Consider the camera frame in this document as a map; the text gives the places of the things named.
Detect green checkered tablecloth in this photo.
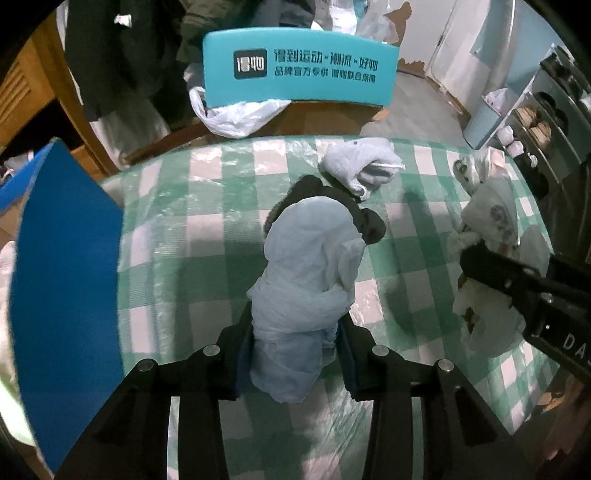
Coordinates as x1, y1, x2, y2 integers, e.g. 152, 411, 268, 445
99, 134, 571, 480

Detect teal printed box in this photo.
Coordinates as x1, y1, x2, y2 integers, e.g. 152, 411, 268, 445
203, 31, 402, 109

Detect light blue trash bin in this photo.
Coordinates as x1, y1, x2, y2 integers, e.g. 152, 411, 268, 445
462, 88, 509, 149

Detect brown cardboard box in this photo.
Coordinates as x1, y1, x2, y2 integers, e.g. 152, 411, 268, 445
249, 99, 384, 137

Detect white hanging shirt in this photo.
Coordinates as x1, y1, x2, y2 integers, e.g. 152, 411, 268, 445
88, 106, 171, 158

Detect large blue plastic bag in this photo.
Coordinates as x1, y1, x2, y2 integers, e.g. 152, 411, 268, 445
318, 0, 365, 35

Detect black sock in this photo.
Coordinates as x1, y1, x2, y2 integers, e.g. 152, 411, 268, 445
264, 175, 387, 244

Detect olive hanging jacket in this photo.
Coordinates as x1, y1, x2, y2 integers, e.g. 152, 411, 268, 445
178, 0, 278, 63

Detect black hanging coat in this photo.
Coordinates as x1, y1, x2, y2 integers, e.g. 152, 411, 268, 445
65, 0, 185, 121

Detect group of shoes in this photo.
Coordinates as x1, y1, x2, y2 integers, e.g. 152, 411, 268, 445
496, 46, 591, 195

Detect white plastic bag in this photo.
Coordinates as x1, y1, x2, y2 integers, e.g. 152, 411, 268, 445
188, 85, 294, 139

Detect wooden louvered door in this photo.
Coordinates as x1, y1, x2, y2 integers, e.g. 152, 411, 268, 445
0, 41, 33, 125

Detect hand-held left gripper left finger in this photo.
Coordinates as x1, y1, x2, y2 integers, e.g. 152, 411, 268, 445
55, 307, 254, 480

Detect grey rolled sock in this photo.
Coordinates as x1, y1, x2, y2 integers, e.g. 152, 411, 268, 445
320, 138, 406, 200

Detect metal shoe rack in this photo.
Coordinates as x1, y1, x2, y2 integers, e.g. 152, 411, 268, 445
496, 44, 591, 204

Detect wooden wardrobe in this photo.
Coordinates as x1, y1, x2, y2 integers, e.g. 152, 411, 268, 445
0, 9, 218, 178

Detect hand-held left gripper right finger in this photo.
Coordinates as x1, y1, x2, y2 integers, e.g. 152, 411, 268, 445
335, 318, 522, 480

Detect clear plastic bag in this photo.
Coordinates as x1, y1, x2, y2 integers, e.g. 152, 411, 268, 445
358, 0, 402, 44

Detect white patterned cloth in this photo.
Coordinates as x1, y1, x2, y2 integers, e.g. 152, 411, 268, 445
450, 178, 552, 356

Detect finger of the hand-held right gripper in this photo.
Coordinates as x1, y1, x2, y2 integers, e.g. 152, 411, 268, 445
459, 244, 555, 305

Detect blue-rimmed cardboard shoebox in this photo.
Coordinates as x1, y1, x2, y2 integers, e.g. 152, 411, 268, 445
0, 138, 125, 474

